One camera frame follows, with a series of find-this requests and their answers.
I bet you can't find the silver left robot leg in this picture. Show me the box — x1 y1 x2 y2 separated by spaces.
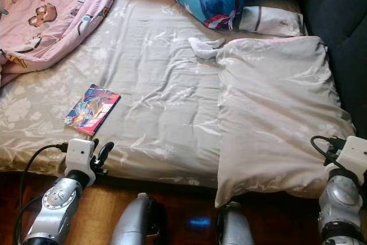
109 193 159 245

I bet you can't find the large grey floral pillow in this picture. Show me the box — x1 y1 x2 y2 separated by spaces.
214 36 357 209

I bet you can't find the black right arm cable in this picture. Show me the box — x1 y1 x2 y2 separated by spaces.
310 135 348 169

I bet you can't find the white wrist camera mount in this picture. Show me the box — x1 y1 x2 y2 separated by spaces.
326 136 367 186
65 138 97 188

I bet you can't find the colourful comic book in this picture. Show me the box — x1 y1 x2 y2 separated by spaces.
63 84 122 137

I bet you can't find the bed with grey floral sheet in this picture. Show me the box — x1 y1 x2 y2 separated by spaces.
0 0 357 193

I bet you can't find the silver robot leg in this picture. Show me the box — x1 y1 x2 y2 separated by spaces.
217 202 256 245
109 193 159 245

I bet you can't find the white sock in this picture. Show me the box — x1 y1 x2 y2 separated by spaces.
188 37 227 61

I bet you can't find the pink cartoon print blanket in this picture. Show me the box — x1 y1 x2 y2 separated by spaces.
0 0 117 89

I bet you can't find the white pillow with dark stripe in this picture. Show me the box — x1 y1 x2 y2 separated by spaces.
238 6 306 38

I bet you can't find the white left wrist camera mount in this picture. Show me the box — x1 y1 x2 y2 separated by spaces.
65 138 97 188

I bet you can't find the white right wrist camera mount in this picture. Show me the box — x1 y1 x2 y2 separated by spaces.
326 136 367 186

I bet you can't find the silver right robot leg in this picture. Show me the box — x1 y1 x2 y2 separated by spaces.
217 202 256 245

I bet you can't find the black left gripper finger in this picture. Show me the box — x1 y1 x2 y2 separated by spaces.
96 141 115 168

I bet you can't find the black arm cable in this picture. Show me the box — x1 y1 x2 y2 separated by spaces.
310 135 348 169
19 142 69 245

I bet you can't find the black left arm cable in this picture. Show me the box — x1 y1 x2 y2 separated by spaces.
19 142 69 245

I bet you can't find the dark blue upholstered headboard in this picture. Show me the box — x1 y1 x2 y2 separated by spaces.
301 0 367 138

